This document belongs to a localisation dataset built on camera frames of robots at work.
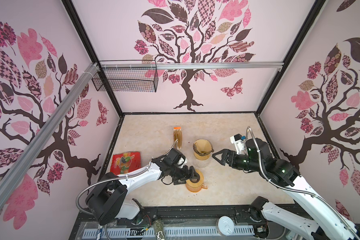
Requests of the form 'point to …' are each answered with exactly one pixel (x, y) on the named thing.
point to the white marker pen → (99, 231)
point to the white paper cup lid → (226, 225)
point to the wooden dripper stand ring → (201, 157)
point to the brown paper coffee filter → (204, 146)
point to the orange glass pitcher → (196, 189)
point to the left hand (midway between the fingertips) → (192, 182)
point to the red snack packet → (123, 163)
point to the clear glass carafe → (201, 163)
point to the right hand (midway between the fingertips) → (218, 156)
